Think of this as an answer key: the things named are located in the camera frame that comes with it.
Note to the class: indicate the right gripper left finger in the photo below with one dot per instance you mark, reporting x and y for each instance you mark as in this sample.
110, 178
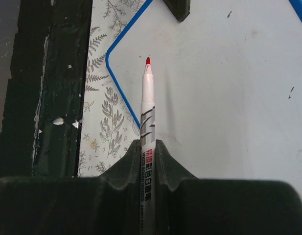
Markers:
103, 205

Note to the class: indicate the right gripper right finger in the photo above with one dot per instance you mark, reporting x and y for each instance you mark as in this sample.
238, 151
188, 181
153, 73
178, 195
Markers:
187, 205

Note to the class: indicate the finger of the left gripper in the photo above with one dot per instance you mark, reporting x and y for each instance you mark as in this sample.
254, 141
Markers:
179, 8

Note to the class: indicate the red whiteboard marker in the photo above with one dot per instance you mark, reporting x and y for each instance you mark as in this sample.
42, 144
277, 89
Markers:
147, 214

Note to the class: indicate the blue framed whiteboard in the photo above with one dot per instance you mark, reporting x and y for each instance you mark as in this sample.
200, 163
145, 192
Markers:
228, 86

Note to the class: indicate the floral table mat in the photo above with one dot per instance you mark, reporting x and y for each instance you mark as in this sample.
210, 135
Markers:
108, 127

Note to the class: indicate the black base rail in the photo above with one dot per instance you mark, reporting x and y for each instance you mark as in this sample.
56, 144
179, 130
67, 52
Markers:
40, 128

